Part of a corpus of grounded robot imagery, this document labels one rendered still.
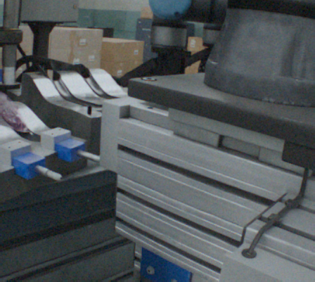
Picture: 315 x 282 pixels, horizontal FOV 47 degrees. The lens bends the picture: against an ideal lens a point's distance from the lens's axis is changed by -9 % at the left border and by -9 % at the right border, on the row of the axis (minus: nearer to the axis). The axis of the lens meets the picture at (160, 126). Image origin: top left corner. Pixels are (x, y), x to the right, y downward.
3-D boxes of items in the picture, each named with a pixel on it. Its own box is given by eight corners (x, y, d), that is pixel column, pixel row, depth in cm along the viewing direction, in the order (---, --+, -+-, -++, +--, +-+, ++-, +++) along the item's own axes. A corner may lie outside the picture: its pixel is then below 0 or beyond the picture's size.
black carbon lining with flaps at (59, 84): (142, 110, 98) (145, 74, 96) (90, 118, 87) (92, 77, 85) (72, 86, 122) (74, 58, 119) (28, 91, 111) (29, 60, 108)
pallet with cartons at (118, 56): (140, 86, 620) (145, 42, 600) (112, 93, 550) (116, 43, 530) (84, 77, 673) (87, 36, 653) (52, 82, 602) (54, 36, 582)
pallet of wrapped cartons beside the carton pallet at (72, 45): (106, 97, 524) (111, 29, 499) (57, 105, 455) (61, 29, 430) (51, 83, 593) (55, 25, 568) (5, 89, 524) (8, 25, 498)
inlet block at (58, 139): (109, 171, 70) (110, 143, 68) (93, 178, 65) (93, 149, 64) (58, 152, 76) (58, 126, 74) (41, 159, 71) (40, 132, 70)
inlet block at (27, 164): (71, 189, 60) (71, 158, 59) (50, 199, 56) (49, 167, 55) (19, 167, 66) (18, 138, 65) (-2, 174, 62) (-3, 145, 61)
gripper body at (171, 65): (169, 109, 78) (174, 49, 75) (137, 100, 83) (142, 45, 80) (191, 105, 83) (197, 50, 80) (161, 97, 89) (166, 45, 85)
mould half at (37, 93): (174, 140, 100) (178, 88, 97) (89, 157, 83) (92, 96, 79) (72, 100, 134) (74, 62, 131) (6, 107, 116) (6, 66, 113)
